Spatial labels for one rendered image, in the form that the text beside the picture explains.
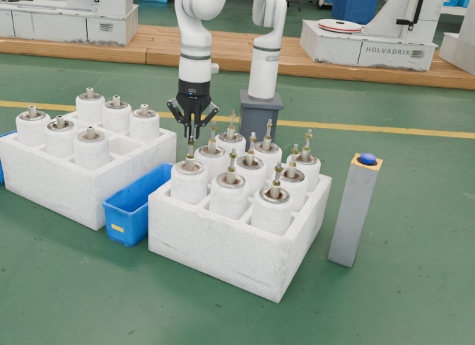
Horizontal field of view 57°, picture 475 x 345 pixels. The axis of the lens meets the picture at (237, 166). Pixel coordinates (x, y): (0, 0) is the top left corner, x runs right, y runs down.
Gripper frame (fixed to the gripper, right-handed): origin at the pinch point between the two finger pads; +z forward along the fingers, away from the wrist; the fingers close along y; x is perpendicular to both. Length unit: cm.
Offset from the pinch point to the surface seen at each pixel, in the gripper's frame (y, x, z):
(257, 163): 16.9, 7.4, 9.7
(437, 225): 79, 31, 35
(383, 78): 87, 203, 33
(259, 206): 19.2, -10.9, 11.3
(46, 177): -44, 6, 24
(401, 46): 95, 212, 12
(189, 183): 1.1, -4.7, 11.8
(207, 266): 8.1, -11.0, 32.2
